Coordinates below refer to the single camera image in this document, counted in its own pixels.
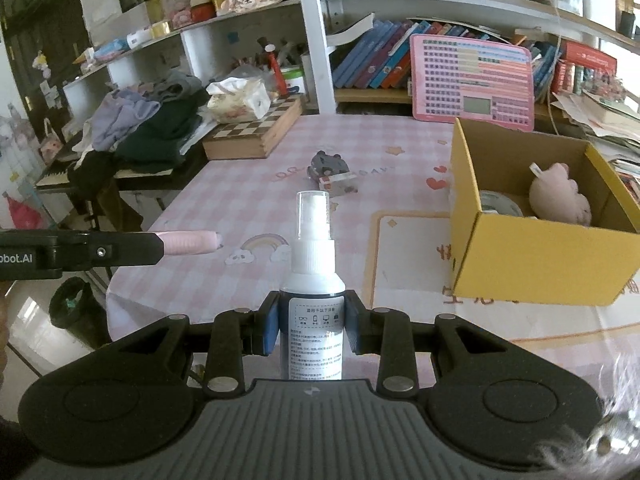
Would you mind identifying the red box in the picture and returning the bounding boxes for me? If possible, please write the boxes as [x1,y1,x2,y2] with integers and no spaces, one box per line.
[557,42,619,96]

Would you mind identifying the white bookshelf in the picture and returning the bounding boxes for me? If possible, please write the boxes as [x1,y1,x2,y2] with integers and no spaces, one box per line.
[62,0,640,117]

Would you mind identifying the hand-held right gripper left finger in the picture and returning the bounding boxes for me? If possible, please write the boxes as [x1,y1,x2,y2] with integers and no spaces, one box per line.
[100,291,280,396]

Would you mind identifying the row of blue books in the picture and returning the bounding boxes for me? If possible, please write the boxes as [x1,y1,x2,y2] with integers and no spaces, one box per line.
[332,20,417,90]

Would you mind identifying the wooden chess box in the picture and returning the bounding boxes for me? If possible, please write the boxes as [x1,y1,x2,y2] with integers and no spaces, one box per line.
[202,95,304,160]

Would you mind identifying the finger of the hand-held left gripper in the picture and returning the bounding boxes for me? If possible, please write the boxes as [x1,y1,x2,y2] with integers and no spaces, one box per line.
[59,231,166,274]

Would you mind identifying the white spray bottle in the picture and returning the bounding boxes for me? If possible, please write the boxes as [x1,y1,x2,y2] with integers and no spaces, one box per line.
[279,191,347,382]

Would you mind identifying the floral tissue pack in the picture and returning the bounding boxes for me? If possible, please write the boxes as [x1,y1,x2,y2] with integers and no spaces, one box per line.
[205,77,272,124]

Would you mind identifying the white cable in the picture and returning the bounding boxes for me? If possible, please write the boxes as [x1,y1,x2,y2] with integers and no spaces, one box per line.
[525,0,567,136]

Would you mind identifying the pink pig plush toy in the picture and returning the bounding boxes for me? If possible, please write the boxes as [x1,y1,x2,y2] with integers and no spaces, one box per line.
[529,161,594,226]

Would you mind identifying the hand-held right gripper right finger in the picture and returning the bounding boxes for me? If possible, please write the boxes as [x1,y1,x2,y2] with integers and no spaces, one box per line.
[345,291,526,395]

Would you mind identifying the pile of clothes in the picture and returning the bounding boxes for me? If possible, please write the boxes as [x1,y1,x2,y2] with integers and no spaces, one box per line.
[67,69,212,197]

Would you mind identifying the grey bear-shaped figurine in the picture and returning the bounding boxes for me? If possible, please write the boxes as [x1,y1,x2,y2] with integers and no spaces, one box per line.
[307,151,346,179]

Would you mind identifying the red bottle with white cap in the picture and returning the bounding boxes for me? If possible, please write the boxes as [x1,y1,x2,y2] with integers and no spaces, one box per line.
[264,44,289,99]

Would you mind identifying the blue packet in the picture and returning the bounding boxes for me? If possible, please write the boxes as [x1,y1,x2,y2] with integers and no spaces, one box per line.
[94,38,129,59]

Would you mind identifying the small white printed box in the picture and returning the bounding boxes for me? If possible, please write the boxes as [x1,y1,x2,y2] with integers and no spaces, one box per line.
[318,172,359,195]

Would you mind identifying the clear packing tape roll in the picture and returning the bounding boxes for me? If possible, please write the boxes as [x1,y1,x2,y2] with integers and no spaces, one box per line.
[479,189,527,219]

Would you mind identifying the pink bag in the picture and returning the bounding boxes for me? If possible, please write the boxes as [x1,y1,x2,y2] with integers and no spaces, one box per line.
[2,192,44,231]

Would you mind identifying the white storage box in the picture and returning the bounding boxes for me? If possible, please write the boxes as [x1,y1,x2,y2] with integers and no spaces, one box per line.
[582,0,617,31]

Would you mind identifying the green and white jar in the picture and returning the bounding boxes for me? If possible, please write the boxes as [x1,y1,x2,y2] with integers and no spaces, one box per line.
[280,66,306,96]

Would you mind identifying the pink checkered tablecloth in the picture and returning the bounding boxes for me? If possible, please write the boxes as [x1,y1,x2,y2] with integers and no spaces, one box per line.
[107,112,640,361]

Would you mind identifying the pink learning board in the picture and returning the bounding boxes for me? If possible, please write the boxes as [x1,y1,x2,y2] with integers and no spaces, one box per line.
[409,33,535,134]

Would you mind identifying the white plush toy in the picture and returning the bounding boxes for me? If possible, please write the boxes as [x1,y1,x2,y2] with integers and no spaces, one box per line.
[0,104,32,192]

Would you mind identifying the red and white toy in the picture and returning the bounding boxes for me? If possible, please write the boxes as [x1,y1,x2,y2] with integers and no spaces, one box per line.
[190,0,217,24]

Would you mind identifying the dark wooden door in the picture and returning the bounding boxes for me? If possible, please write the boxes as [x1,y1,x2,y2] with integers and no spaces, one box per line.
[0,0,82,177]

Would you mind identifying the stack of papers and books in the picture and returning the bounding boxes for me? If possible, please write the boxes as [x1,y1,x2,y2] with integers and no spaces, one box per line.
[550,87,640,182]

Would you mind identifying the yellow cardboard box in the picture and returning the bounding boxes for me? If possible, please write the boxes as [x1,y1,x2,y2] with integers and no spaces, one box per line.
[448,117,640,307]

